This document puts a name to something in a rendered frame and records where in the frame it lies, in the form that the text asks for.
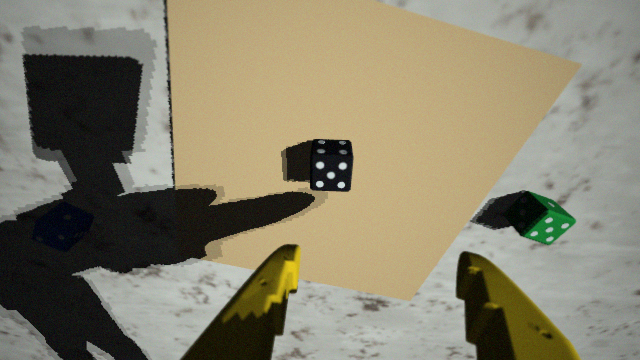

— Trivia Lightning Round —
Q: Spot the green die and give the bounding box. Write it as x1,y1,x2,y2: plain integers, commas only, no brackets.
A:
504,191,576,245

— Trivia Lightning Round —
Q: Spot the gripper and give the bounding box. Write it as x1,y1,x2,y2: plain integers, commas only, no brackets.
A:
180,244,581,360

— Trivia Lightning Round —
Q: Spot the tan square mat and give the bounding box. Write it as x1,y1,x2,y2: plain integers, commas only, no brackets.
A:
167,0,582,301

